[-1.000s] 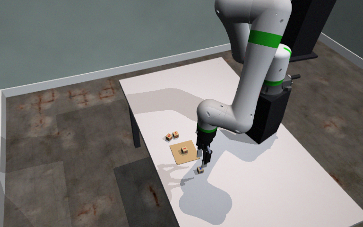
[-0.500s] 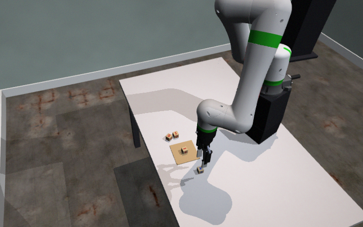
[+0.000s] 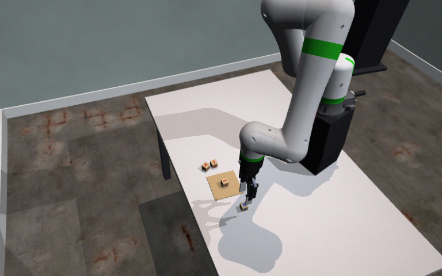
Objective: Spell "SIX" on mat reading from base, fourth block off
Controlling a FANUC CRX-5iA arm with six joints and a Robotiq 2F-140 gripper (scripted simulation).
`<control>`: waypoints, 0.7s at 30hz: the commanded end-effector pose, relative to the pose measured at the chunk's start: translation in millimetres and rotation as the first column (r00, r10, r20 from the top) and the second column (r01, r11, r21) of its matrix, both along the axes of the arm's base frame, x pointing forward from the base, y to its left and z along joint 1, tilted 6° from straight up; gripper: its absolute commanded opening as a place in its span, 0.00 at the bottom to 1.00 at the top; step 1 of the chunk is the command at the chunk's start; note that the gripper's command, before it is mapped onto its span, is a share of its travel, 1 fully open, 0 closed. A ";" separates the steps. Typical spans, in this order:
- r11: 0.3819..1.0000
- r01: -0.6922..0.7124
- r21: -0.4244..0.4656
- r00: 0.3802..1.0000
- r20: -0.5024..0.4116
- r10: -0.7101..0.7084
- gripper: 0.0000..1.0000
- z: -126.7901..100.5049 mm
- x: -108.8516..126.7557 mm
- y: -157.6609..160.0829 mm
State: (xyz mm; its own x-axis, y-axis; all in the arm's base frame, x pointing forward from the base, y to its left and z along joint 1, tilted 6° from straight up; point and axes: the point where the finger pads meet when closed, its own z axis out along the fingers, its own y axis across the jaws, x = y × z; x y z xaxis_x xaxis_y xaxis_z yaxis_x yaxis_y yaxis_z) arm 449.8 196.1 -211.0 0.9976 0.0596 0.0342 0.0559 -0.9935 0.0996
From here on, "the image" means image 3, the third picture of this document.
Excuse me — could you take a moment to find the tan flat mat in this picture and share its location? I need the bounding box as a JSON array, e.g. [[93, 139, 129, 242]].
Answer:
[[207, 170, 244, 201]]

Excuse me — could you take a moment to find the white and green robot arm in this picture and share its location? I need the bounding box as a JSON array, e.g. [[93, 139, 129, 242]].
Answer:
[[238, 0, 366, 171]]

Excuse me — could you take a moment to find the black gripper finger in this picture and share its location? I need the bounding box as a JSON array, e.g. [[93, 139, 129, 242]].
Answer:
[[239, 168, 247, 192], [245, 175, 258, 205]]

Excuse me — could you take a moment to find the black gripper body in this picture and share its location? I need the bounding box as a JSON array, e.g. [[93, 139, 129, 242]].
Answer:
[[241, 167, 260, 182]]

